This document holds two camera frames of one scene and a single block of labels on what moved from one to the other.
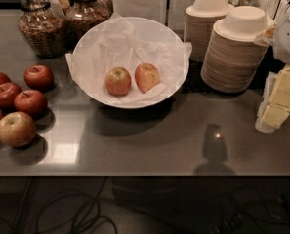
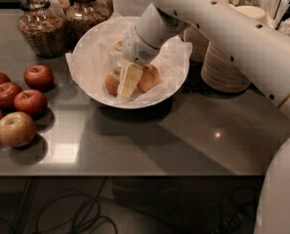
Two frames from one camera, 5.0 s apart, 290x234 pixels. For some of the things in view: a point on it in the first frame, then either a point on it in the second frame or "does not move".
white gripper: x=289 y=41 → x=136 y=50
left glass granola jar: x=42 y=22 does not move
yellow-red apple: x=117 y=81 does not move
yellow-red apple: x=146 y=77 does not move
